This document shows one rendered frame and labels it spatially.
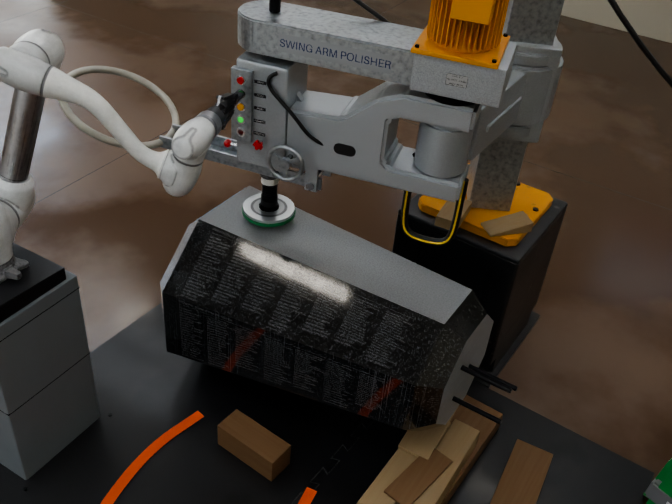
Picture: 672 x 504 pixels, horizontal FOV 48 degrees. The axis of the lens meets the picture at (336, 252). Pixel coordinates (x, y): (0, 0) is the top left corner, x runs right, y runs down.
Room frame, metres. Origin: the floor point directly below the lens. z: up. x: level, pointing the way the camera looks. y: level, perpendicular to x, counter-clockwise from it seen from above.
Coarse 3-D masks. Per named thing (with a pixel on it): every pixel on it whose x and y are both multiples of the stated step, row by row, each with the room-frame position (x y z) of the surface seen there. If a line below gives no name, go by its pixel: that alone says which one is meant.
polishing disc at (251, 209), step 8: (248, 200) 2.61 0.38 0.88; (256, 200) 2.62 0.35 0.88; (280, 200) 2.64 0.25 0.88; (288, 200) 2.64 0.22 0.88; (248, 208) 2.56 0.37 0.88; (256, 208) 2.56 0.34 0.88; (280, 208) 2.58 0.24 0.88; (288, 208) 2.58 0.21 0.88; (248, 216) 2.51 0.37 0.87; (256, 216) 2.50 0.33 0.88; (264, 216) 2.51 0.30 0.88; (272, 216) 2.52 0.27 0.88; (280, 216) 2.52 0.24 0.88; (288, 216) 2.53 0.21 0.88
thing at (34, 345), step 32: (64, 288) 2.07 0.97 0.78; (32, 320) 1.93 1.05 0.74; (64, 320) 2.05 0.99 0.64; (0, 352) 1.80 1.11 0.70; (32, 352) 1.91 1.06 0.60; (64, 352) 2.03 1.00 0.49; (0, 384) 1.78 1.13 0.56; (32, 384) 1.88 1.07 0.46; (64, 384) 2.00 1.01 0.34; (0, 416) 1.80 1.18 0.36; (32, 416) 1.86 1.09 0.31; (64, 416) 1.98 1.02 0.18; (96, 416) 2.11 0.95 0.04; (0, 448) 1.83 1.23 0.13; (32, 448) 1.83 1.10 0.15
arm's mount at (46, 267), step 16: (16, 256) 2.14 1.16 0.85; (32, 256) 2.15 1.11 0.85; (32, 272) 2.05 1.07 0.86; (48, 272) 2.06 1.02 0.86; (64, 272) 2.10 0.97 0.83; (0, 288) 1.94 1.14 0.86; (16, 288) 1.95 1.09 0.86; (32, 288) 1.97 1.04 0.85; (48, 288) 2.03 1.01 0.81; (0, 304) 1.86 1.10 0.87; (16, 304) 1.91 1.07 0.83; (0, 320) 1.84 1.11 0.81
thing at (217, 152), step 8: (176, 128) 2.74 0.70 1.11; (160, 136) 2.64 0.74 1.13; (216, 136) 2.70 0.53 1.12; (168, 144) 2.63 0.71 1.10; (216, 144) 2.70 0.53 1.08; (208, 152) 2.59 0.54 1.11; (216, 152) 2.58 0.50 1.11; (224, 152) 2.58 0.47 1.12; (232, 152) 2.66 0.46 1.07; (216, 160) 2.58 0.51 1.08; (224, 160) 2.57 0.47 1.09; (232, 160) 2.56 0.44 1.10; (240, 168) 2.55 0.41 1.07; (248, 168) 2.54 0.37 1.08; (256, 168) 2.53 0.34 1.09; (264, 168) 2.53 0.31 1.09; (304, 168) 2.60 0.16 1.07; (272, 176) 2.52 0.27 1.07; (288, 176) 2.50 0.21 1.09; (304, 176) 2.48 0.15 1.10; (320, 176) 2.53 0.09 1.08; (328, 176) 2.57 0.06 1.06; (304, 184) 2.48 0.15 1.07; (312, 184) 2.44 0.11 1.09; (320, 184) 2.47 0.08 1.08
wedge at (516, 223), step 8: (504, 216) 2.79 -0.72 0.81; (512, 216) 2.79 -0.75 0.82; (520, 216) 2.78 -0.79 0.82; (488, 224) 2.74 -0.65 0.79; (496, 224) 2.74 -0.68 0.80; (504, 224) 2.73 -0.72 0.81; (512, 224) 2.73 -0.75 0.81; (520, 224) 2.73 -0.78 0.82; (528, 224) 2.73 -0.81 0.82; (488, 232) 2.69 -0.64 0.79; (496, 232) 2.68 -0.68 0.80; (504, 232) 2.69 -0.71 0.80; (512, 232) 2.70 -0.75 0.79; (520, 232) 2.71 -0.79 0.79; (528, 232) 2.73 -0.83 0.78
